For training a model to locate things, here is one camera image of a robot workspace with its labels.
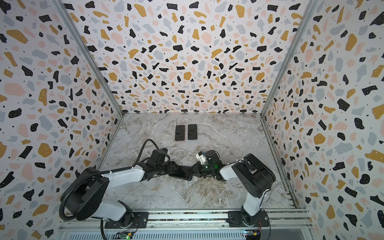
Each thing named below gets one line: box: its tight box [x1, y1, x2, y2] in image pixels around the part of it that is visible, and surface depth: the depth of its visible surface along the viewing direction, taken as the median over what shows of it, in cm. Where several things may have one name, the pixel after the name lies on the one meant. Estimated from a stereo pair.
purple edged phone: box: [187, 124, 198, 140], surface depth 112 cm
